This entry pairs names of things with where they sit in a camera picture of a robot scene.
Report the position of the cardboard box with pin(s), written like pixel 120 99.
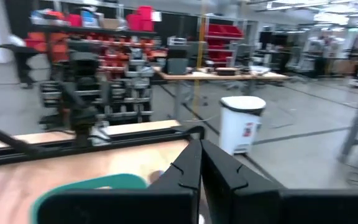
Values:
pixel 110 23

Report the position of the shelving with orange bins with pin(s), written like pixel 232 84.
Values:
pixel 129 77

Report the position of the white trash can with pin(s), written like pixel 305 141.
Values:
pixel 241 130

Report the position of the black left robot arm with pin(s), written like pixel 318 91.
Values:
pixel 84 93

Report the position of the blue storage box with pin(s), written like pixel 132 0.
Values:
pixel 90 19

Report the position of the gray equipment box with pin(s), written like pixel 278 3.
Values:
pixel 177 66

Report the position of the wooden workbench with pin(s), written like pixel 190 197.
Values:
pixel 213 75

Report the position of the rack with red bins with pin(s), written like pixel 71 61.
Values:
pixel 225 31

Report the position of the teal plastic bin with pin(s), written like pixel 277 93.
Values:
pixel 120 180

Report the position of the person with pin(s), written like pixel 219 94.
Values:
pixel 20 62

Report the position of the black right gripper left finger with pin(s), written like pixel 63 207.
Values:
pixel 188 168

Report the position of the gray metal table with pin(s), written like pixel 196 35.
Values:
pixel 357 124

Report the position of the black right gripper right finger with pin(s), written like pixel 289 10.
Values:
pixel 228 193

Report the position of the red storage bin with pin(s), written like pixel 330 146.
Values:
pixel 133 22
pixel 75 20
pixel 148 25
pixel 145 12

